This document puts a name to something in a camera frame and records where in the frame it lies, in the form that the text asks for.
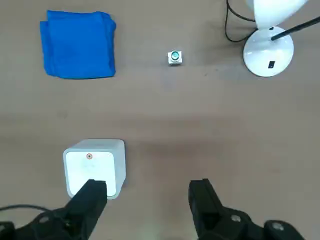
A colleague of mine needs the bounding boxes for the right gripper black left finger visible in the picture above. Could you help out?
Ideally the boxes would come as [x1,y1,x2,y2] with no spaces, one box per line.
[0,178,108,240]

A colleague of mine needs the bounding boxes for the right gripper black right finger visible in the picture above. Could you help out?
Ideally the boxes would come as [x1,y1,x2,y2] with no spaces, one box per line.
[187,178,307,240]

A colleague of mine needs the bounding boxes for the white desk lamp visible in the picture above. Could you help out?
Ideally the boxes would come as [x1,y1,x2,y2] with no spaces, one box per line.
[242,0,320,78]

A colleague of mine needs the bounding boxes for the white cube appliance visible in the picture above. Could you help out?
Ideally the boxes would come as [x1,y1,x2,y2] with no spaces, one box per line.
[62,138,127,200]

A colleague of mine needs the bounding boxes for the blue folded cloth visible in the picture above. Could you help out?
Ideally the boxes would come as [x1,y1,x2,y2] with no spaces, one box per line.
[39,9,118,80]

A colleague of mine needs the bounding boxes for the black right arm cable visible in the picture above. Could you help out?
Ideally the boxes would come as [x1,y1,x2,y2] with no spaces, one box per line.
[0,204,48,213]

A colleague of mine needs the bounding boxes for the black lamp power cable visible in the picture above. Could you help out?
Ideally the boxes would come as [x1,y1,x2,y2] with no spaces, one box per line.
[224,0,258,43]

